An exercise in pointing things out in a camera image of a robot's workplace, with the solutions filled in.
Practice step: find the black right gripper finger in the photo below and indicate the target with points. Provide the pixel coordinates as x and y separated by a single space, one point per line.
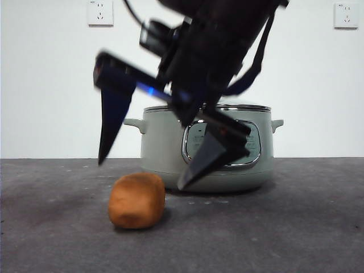
113 108
210 156

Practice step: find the glass lid with green knob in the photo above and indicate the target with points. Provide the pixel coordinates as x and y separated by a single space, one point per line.
250 107

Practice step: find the brown potato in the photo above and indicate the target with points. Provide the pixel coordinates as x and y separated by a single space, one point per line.
136 202

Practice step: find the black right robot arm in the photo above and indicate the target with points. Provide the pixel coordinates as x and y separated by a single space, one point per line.
221 42

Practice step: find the pale green electric pot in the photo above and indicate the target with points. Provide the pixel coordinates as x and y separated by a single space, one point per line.
159 148

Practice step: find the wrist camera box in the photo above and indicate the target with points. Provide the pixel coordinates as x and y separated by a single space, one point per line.
155 35

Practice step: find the white wall socket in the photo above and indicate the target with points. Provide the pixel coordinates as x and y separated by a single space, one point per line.
100 14
345 15

